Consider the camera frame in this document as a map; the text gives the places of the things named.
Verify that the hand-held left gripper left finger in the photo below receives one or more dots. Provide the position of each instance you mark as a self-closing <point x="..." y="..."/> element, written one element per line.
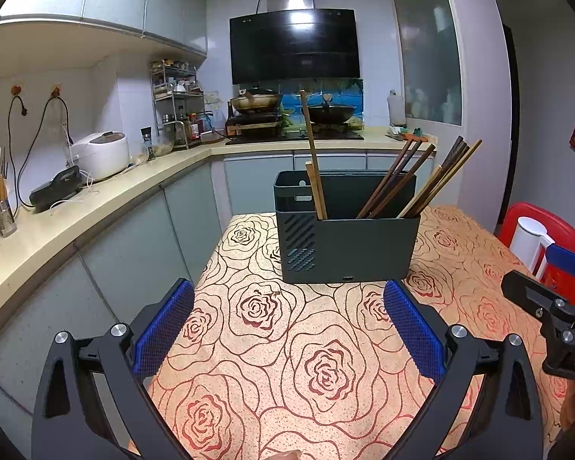
<point x="165" y="326"/>

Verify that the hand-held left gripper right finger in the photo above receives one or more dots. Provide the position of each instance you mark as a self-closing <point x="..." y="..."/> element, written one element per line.
<point x="412" y="326"/>

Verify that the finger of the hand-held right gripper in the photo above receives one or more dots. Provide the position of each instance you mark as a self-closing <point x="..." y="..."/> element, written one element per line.
<point x="529" y="292"/>
<point x="572" y="261"/>

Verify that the dark grey utensil holder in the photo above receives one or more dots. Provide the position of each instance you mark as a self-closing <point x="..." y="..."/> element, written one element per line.
<point x="354" y="249"/>

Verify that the light wooden chopstick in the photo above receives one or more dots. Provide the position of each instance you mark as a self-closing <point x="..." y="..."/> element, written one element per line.
<point x="472" y="151"/>
<point x="311" y="187"/>
<point x="424" y="187"/>

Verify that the person's left hand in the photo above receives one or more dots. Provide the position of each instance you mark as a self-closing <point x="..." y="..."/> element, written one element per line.
<point x="290" y="456"/>

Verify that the red plastic chair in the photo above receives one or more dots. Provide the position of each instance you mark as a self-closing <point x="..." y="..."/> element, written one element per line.
<point x="570" y="235"/>

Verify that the white electric kettle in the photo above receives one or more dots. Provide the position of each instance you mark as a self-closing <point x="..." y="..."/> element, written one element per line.
<point x="527" y="244"/>

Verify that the grey kitchen counter cabinets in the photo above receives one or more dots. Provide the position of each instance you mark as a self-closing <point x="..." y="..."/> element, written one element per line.
<point x="115" y="249"/>

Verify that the rose-patterned orange tablecloth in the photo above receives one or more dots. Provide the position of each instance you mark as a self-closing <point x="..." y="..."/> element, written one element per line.
<point x="278" y="345"/>

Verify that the black sandwich maker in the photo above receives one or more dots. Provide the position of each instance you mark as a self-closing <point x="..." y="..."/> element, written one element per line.
<point x="55" y="190"/>

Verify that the black-capped glass grinder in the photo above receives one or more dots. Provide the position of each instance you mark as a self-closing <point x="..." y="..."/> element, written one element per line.
<point x="147" y="146"/>

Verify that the white rice cooker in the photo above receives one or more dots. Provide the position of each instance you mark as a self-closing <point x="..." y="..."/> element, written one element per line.
<point x="100" y="155"/>

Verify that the metal cup of kitchen tools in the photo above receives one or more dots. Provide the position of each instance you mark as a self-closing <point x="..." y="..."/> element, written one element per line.
<point x="5" y="218"/>

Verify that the colourful dish cloths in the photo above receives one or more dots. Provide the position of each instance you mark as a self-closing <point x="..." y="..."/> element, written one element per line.
<point x="405" y="133"/>

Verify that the black gas stove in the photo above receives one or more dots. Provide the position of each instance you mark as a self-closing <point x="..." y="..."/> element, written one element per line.
<point x="268" y="138"/>

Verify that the white plastic bottle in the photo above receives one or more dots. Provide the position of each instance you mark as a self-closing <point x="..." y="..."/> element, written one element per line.
<point x="396" y="108"/>

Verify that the metal spice rack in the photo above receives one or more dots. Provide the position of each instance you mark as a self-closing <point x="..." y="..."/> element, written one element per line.
<point x="177" y="100"/>

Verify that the black wok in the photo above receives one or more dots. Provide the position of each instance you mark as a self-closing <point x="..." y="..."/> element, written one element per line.
<point x="333" y="111"/>

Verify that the blue scenic backsplash panel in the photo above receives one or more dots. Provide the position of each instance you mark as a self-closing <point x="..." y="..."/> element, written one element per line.
<point x="350" y="93"/>

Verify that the brown wok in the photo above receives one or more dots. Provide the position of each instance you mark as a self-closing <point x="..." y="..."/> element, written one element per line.
<point x="256" y="101"/>

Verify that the frosted glass door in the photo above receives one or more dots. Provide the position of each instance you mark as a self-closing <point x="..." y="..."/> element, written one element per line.
<point x="426" y="43"/>

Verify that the black range hood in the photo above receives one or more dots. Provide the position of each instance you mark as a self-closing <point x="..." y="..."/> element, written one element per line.
<point x="292" y="48"/>

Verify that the brown wall hook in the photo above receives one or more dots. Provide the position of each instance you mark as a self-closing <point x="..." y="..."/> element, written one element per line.
<point x="55" y="91"/>
<point x="15" y="90"/>

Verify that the grey wall cabinets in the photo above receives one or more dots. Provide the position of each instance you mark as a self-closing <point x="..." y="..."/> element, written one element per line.
<point x="100" y="0"/>

